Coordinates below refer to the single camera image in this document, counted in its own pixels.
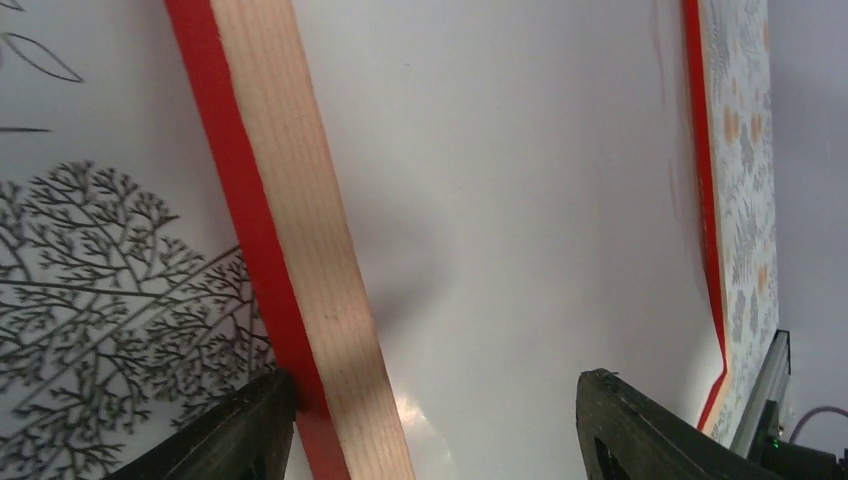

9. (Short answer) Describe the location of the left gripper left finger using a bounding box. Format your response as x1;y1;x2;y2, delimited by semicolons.
107;368;297;480

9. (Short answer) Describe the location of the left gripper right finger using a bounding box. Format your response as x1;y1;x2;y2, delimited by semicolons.
575;369;778;479

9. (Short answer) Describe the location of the red picture frame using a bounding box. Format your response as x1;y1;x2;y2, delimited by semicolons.
167;1;723;479

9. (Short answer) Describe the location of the landscape photo print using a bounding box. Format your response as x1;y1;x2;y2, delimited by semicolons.
295;1;721;479

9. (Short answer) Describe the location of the floral patterned table cloth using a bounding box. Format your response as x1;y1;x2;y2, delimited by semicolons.
1;1;775;479

